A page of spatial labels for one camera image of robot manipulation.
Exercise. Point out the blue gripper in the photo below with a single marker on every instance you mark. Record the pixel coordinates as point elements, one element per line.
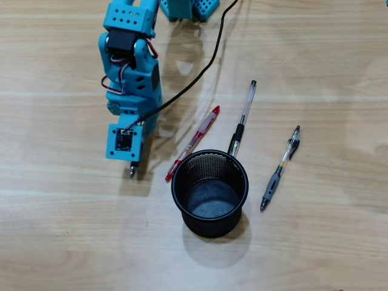
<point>111,107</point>

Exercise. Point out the black retractable pen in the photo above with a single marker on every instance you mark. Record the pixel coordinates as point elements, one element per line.
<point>132,171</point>

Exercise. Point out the red white grip pen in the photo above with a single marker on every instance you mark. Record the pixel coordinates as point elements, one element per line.
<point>197,138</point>

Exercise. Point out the clear capped stick pen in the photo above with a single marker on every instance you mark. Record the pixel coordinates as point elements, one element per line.
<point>247,106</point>

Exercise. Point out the grey grip clear pen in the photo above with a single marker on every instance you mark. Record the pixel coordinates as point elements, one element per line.
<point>274,185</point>

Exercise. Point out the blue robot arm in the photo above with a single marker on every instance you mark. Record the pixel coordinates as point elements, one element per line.
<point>127,15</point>

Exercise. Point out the black mesh pen holder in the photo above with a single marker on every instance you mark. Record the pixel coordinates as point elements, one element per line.
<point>209,201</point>

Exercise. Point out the blue mounted camera module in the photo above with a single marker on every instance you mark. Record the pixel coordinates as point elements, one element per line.
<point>124,141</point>

